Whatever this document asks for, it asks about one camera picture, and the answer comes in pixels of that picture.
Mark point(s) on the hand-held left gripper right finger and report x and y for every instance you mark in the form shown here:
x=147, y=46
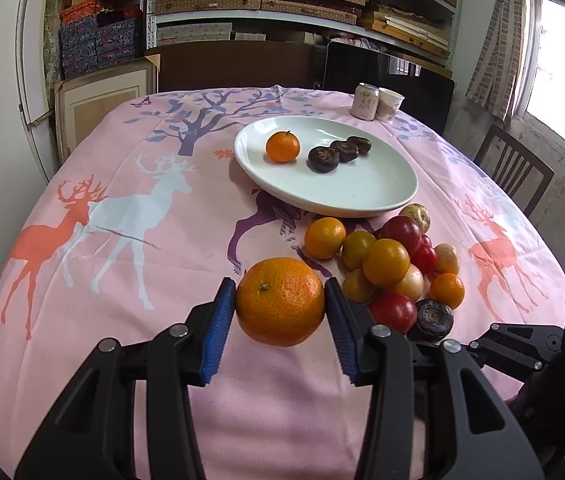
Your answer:
x=343, y=340

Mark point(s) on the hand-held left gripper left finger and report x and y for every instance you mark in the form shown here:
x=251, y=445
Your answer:
x=217, y=332

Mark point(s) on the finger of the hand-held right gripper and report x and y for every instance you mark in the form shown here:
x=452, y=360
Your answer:
x=517, y=347

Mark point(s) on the small yellow-green citrus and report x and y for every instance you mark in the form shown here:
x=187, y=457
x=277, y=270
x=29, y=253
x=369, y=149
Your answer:
x=356, y=286

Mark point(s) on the large mandarin orange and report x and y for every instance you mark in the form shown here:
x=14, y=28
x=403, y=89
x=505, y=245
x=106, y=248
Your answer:
x=280, y=301

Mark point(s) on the pale yellow round fruit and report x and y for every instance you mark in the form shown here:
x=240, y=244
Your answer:
x=412, y=285

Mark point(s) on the smooth orange citrus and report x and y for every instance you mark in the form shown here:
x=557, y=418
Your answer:
x=325, y=237
x=386, y=262

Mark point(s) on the small orange kumquat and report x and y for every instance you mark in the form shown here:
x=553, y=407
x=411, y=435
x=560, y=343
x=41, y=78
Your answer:
x=446, y=290

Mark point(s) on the yellow-orange kumquat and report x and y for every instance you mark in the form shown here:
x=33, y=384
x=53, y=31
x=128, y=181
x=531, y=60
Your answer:
x=355, y=249

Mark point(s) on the pale orange-pink fruit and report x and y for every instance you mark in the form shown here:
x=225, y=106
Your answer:
x=447, y=258

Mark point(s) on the small red cherry tomato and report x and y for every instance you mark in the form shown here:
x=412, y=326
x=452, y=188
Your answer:
x=424, y=259

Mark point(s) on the large dark red fruit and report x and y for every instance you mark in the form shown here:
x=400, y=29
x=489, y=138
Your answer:
x=401, y=231

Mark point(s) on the small dark red tomato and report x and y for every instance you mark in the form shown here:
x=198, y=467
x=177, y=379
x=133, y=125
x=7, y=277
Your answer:
x=427, y=240

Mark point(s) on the white oval plate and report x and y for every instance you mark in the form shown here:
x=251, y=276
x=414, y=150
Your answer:
x=362, y=185

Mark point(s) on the large dark purple fruit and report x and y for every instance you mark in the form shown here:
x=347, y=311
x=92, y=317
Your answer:
x=431, y=320

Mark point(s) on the pink deer-print tablecloth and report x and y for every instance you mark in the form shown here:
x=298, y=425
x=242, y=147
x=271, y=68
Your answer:
x=112, y=310

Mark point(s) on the dark wooden chair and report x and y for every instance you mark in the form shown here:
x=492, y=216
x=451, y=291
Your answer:
x=537, y=175

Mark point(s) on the yellow passion fruit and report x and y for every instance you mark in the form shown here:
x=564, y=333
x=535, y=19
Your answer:
x=417, y=215

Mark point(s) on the dark water chestnut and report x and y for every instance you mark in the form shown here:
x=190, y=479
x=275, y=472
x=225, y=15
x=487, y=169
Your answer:
x=362, y=144
x=345, y=150
x=323, y=159

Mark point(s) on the mandarin orange with stem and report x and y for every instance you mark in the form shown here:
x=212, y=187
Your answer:
x=283, y=146

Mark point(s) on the beverage can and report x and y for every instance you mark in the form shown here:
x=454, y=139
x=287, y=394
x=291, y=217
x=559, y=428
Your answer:
x=365, y=102

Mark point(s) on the white paper cup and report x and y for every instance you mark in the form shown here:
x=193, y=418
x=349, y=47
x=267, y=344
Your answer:
x=391, y=105

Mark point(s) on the bright window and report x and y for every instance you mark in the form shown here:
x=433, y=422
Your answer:
x=562, y=70

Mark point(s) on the brick-pattern curtain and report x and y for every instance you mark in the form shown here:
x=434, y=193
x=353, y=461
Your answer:
x=497, y=60

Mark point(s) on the dark brown wooden board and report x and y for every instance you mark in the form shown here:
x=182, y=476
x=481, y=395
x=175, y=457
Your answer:
x=237, y=67

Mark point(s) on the black flat panel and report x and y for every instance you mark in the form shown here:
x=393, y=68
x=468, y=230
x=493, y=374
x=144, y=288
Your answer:
x=352, y=65

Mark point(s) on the white metal shelf rack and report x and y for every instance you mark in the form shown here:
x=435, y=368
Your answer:
x=187, y=16

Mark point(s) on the stack of blue floral boxes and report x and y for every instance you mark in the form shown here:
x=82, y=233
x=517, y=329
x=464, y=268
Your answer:
x=80, y=45

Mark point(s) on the white leaning board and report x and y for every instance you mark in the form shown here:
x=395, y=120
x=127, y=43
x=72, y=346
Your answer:
x=30, y=60

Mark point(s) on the stack of flat woven boxes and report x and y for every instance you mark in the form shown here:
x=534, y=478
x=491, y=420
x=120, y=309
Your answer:
x=207, y=0

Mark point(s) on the grey marble slab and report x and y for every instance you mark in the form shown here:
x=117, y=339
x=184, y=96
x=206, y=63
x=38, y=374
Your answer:
x=51, y=35

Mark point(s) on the wooden picture frame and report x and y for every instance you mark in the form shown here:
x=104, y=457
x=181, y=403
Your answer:
x=102, y=105

